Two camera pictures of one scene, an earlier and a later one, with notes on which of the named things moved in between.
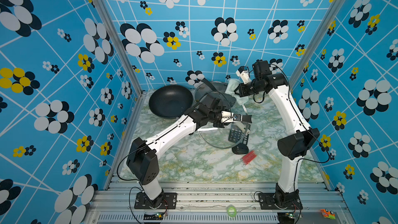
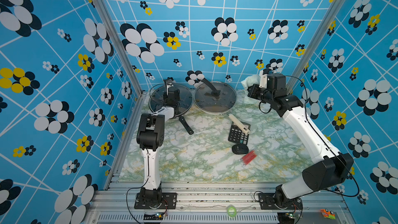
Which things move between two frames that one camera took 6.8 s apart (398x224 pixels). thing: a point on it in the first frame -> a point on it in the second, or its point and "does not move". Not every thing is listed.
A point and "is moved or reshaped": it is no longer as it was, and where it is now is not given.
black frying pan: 170,101 does not move
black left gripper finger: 246,119 -> 168,85
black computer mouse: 240,149 does not move
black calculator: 236,135 does not move
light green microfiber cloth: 231,85 is moved or reshaped
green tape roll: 234,213 does not move
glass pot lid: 235,119 -> 156,97
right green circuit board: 286,218 does not move
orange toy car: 327,214 does not move
